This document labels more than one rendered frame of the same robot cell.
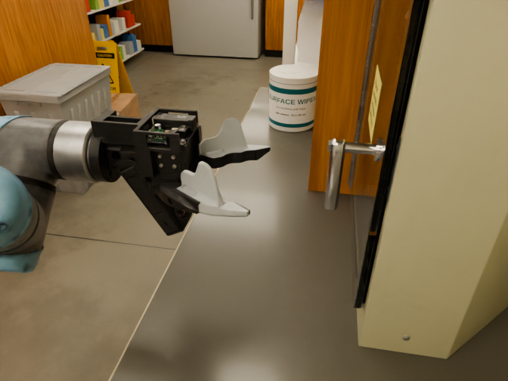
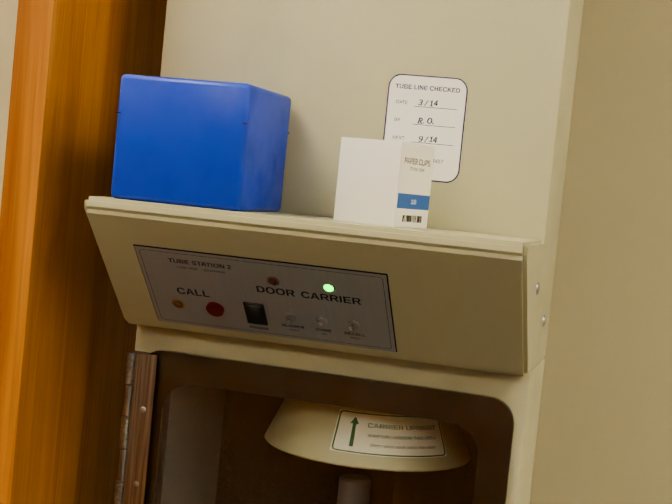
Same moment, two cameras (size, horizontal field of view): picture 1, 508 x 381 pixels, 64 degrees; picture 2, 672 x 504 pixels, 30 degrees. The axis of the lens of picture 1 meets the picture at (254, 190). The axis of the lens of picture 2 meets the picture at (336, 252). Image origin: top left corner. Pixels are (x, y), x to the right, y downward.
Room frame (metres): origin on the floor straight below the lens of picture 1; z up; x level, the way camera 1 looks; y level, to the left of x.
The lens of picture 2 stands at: (0.42, 0.80, 1.53)
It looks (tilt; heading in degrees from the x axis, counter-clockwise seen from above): 3 degrees down; 275
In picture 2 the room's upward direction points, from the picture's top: 6 degrees clockwise
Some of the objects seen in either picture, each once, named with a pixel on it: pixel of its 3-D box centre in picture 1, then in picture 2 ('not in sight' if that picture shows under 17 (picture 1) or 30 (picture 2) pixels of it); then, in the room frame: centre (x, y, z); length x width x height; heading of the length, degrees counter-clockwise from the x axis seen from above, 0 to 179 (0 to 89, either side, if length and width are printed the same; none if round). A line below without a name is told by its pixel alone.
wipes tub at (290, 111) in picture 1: (292, 97); not in sight; (1.07, -0.11, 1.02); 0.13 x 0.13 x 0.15
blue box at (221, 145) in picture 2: not in sight; (203, 145); (0.60, -0.12, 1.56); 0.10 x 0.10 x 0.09; 80
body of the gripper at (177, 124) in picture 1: (149, 151); not in sight; (0.44, 0.13, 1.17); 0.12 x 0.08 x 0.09; 80
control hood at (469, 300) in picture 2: not in sight; (311, 286); (0.50, -0.11, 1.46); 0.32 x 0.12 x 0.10; 170
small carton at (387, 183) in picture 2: not in sight; (384, 183); (0.46, -0.10, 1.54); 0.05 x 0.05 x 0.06; 63
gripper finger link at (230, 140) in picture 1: (233, 139); not in sight; (0.48, 0.03, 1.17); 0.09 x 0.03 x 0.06; 116
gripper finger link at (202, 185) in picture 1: (209, 187); not in sight; (0.36, 0.05, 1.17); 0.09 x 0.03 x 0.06; 44
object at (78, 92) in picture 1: (63, 103); not in sight; (2.42, 1.19, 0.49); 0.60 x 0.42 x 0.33; 170
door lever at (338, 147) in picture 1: (348, 175); not in sight; (0.40, -0.11, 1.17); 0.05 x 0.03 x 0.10; 80
